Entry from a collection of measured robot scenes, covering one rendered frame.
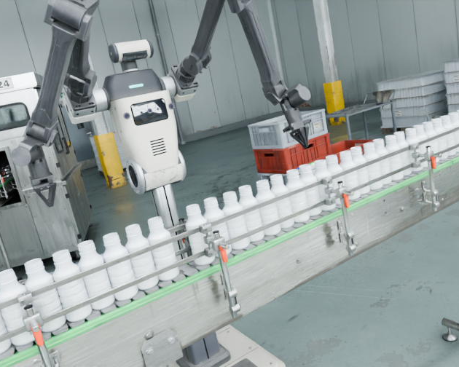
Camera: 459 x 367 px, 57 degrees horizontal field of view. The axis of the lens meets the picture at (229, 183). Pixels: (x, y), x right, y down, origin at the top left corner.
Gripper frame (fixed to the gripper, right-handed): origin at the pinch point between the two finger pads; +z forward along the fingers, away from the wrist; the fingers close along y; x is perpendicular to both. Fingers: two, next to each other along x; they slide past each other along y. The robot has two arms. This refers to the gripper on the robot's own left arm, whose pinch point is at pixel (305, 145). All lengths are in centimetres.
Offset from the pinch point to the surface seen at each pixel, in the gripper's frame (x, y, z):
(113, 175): 711, 114, -165
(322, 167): -18.7, -13.1, 10.8
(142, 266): -16, -78, 18
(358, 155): -17.8, 4.8, 11.4
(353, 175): -17.6, -1.0, 17.2
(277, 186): -17.4, -31.5, 11.5
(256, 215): -17.1, -42.0, 17.1
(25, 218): 353, -81, -68
